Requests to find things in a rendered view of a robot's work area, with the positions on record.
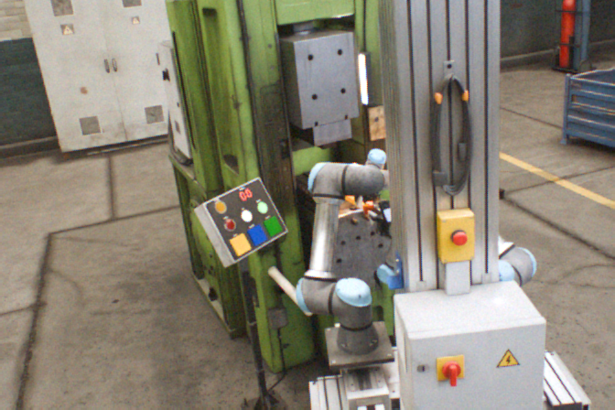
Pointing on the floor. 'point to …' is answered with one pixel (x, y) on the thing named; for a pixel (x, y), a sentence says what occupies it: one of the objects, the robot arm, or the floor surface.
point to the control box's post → (253, 328)
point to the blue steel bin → (589, 107)
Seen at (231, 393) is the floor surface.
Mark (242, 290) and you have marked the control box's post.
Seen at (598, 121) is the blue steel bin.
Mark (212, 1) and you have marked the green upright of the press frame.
